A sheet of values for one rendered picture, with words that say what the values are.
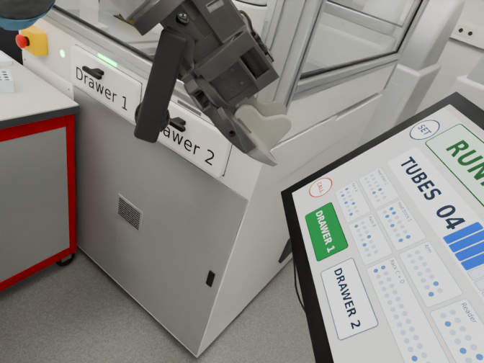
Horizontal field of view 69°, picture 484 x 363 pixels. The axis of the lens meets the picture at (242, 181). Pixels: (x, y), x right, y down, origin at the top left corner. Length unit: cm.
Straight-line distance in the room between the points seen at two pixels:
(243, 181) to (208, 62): 54
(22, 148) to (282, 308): 121
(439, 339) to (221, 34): 34
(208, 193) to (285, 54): 41
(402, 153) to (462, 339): 27
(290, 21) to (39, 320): 132
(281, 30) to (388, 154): 31
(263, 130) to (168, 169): 65
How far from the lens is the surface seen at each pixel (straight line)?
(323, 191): 57
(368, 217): 49
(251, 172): 82
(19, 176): 128
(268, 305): 170
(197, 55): 36
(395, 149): 57
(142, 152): 108
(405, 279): 43
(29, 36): 135
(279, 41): 73
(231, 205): 90
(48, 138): 125
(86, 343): 151
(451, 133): 55
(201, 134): 86
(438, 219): 46
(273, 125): 38
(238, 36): 34
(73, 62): 122
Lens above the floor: 130
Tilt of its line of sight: 33 degrees down
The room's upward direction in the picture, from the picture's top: 17 degrees clockwise
